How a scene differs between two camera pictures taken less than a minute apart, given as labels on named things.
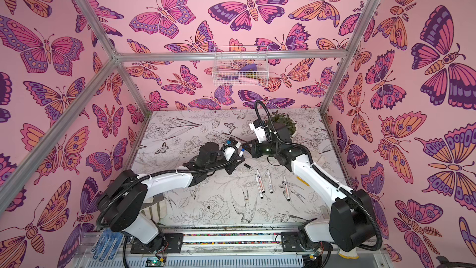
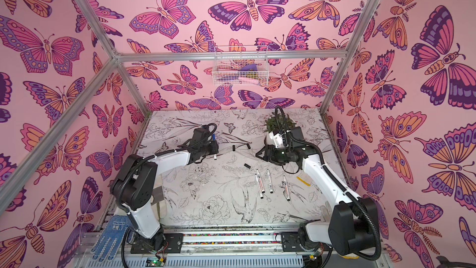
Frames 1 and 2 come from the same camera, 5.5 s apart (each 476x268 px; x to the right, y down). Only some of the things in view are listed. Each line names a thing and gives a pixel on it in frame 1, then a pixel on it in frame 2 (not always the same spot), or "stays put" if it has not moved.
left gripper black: (231, 164) to (215, 147)
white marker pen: (269, 181) stays put
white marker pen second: (258, 186) stays put
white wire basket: (240, 66) stays put
